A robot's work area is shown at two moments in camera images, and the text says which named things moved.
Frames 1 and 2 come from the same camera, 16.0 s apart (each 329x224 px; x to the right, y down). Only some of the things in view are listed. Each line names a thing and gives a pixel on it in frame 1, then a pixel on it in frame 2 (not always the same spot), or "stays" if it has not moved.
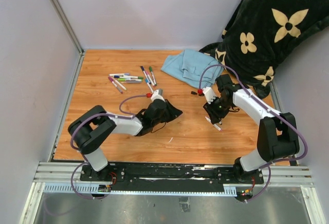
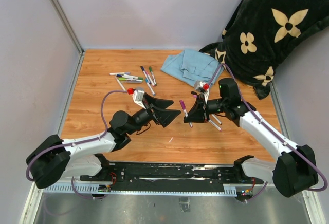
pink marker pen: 209,119 stays
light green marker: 123,79 stays
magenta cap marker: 111,80 -> 184,107
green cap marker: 152,76 stays
